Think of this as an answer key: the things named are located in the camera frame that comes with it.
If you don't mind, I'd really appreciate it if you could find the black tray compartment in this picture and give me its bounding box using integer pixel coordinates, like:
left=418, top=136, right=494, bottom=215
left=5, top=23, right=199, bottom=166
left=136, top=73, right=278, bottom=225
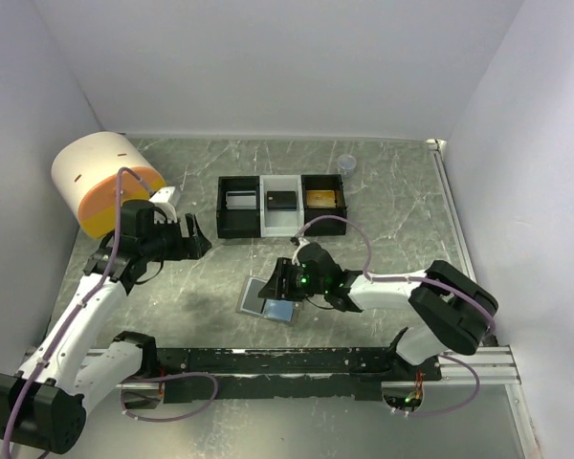
left=301, top=174, right=347, bottom=236
left=216, top=176, right=261, bottom=239

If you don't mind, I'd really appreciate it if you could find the aluminium frame rail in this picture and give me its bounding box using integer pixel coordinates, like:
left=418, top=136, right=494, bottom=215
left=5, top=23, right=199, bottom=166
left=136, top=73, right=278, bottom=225
left=426, top=140, right=520, bottom=386

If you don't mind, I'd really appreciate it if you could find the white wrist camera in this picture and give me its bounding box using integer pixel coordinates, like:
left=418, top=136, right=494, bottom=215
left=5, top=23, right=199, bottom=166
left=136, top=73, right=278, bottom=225
left=290, top=236, right=310, bottom=266
left=149, top=186, right=180, bottom=223

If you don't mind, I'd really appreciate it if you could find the small clear plastic cup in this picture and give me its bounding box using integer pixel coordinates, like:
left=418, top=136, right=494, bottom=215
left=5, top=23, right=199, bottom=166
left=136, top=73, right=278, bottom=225
left=337, top=154, right=357, bottom=178

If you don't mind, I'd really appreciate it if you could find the black right tray compartment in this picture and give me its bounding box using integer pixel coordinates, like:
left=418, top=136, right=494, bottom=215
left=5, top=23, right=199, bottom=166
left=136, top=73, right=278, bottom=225
left=301, top=174, right=347, bottom=236

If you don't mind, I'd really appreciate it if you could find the dark card in holder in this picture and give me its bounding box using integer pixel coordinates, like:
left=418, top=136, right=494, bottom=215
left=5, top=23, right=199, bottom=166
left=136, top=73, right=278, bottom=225
left=240, top=277, right=265, bottom=316

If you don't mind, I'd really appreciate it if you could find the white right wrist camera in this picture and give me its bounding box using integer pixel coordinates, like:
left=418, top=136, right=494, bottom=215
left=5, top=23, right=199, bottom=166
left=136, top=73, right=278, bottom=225
left=290, top=236, right=310, bottom=266

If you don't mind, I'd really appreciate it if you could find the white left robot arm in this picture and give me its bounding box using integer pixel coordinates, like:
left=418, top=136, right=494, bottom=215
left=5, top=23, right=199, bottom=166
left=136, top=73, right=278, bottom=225
left=0, top=200, right=211, bottom=458

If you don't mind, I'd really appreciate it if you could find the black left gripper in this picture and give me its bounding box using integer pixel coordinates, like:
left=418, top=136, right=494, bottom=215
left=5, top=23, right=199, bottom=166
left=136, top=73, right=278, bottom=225
left=141, top=212, right=212, bottom=261

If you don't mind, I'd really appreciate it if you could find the white middle tray compartment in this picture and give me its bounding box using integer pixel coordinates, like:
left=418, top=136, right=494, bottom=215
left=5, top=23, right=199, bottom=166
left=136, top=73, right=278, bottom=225
left=259, top=175, right=304, bottom=238

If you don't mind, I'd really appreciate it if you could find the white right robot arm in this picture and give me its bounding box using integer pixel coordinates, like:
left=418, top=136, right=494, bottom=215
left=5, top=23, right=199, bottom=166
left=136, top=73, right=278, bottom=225
left=258, top=243, right=498, bottom=381

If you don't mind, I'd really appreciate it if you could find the white orange yellow drawer cabinet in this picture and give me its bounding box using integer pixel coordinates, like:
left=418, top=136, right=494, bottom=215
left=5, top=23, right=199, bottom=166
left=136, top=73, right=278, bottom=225
left=51, top=132, right=166, bottom=239

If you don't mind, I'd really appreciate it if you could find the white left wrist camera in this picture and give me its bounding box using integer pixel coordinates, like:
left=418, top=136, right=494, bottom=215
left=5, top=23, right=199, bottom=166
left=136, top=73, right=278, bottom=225
left=149, top=186, right=180, bottom=223

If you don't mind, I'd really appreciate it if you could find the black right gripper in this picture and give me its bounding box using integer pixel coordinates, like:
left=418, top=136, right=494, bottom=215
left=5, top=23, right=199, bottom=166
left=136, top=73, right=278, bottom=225
left=258, top=257, right=327, bottom=302

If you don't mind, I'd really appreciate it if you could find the gold cards stack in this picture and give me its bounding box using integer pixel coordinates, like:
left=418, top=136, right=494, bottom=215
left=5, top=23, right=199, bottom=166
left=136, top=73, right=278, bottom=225
left=305, top=189, right=340, bottom=208

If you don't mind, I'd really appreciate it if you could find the black left tray compartment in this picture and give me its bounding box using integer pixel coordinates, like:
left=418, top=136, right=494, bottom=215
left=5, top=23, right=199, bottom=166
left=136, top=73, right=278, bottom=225
left=216, top=176, right=261, bottom=239

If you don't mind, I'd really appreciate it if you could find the silver cards stack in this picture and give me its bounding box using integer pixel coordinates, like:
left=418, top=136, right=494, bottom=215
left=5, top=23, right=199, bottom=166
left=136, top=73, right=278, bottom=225
left=225, top=190, right=257, bottom=210

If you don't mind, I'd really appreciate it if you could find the black cards stack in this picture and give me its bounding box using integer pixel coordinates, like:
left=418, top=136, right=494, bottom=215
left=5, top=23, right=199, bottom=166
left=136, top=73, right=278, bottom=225
left=266, top=190, right=298, bottom=211

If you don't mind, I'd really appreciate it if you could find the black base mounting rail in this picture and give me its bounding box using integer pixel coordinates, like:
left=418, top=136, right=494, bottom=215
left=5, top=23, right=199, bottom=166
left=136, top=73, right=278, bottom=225
left=143, top=347, right=441, bottom=404

